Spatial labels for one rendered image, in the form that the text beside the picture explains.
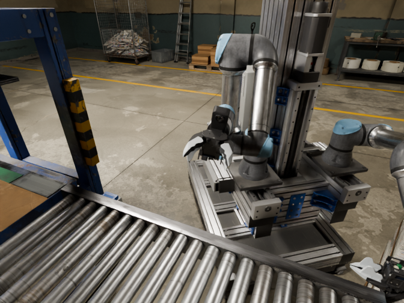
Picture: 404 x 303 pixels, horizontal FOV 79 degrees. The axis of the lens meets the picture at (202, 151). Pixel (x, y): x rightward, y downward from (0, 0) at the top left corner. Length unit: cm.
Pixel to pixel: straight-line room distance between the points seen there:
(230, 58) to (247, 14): 665
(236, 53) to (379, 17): 660
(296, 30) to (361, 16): 621
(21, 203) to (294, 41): 142
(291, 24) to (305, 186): 79
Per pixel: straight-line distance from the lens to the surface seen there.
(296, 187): 142
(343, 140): 144
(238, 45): 103
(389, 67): 705
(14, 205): 138
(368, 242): 237
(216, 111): 67
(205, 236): 100
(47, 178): 149
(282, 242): 181
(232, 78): 106
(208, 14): 802
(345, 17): 743
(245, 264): 94
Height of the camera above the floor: 156
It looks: 31 degrees down
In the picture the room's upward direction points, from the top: straight up
